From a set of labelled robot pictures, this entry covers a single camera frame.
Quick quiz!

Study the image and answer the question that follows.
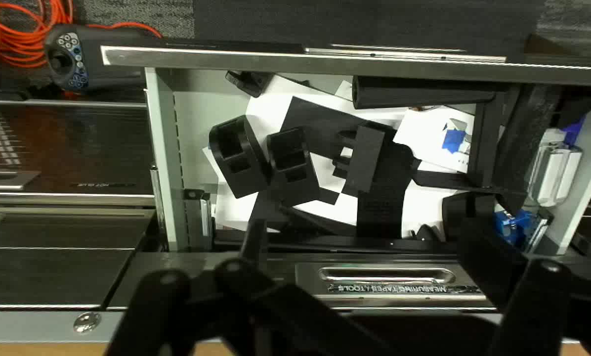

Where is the black metal drawer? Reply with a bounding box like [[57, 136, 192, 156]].
[[101, 45, 591, 310]]

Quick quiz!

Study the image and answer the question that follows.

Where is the orange coiled cable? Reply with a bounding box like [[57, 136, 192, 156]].
[[0, 0, 164, 71]]

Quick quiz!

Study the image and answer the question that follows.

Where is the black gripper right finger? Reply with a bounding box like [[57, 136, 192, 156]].
[[455, 219, 591, 356]]

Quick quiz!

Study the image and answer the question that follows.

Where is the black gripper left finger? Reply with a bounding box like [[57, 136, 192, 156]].
[[103, 255, 350, 356]]

